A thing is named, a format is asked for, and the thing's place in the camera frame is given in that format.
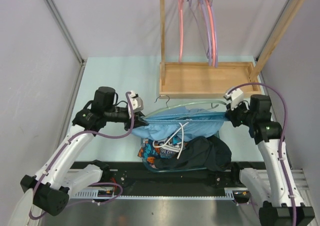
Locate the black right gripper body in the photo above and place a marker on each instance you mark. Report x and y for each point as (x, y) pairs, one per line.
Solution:
(240, 114)

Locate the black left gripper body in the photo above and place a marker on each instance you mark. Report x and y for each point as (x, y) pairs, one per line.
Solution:
(127, 124)

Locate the sage green hanger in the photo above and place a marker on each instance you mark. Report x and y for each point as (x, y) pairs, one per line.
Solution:
(219, 102)

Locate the light blue shorts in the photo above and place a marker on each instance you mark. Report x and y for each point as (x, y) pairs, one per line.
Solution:
(183, 122)

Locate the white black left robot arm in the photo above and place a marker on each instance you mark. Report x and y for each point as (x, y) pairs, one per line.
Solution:
(51, 187)

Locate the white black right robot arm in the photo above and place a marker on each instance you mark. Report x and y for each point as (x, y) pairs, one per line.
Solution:
(278, 201)

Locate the blue patterned shorts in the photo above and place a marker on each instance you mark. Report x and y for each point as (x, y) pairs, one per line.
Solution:
(150, 150)

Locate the dark navy shorts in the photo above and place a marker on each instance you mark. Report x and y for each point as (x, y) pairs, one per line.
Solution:
(211, 153)

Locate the salmon pink hanger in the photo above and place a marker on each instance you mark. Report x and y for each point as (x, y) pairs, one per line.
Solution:
(213, 33)

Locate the lavender hanger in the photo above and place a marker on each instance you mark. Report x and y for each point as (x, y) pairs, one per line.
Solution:
(215, 26)

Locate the pink hanger left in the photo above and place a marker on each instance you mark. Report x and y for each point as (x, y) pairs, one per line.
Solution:
(181, 29)

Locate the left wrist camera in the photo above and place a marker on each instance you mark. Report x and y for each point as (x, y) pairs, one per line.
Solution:
(134, 103)

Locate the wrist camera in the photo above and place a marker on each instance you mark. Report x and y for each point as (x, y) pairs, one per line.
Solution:
(134, 103)
(235, 96)

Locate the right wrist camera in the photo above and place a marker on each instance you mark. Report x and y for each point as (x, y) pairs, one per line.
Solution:
(235, 96)

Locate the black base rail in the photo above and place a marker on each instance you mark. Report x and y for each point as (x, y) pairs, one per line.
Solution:
(138, 181)

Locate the aluminium corner frame post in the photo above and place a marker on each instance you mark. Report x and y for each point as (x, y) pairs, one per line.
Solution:
(64, 30)

